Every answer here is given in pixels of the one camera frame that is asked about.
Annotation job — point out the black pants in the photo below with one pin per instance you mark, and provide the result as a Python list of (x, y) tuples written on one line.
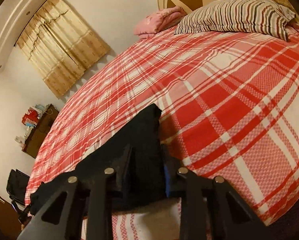
[(149, 140)]

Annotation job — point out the folded pink blanket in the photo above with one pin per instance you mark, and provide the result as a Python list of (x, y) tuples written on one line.
[(157, 21)]

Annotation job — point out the light blue box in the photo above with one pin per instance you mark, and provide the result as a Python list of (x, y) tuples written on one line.
[(39, 108)]

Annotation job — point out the bed with red plaid sheet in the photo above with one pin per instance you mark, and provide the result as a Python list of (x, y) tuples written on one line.
[(214, 92)]

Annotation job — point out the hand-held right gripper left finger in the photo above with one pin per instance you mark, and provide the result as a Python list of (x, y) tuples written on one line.
[(129, 175)]

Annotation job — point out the striped pillow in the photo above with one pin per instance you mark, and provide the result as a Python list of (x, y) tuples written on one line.
[(234, 15)]

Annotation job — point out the beige floral window curtain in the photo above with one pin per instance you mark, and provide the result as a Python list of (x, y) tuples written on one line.
[(62, 45)]

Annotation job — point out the black folding chair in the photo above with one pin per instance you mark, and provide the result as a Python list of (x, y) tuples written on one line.
[(17, 186)]

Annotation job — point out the dark curtain rod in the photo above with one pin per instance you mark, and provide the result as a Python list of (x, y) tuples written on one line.
[(35, 17)]

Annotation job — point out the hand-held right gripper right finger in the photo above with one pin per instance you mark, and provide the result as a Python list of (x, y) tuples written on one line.
[(167, 182)]

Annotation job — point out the dark wooden desk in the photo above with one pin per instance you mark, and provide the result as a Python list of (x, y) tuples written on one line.
[(40, 135)]

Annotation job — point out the red gift bag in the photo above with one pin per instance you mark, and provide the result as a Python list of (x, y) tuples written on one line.
[(29, 116)]

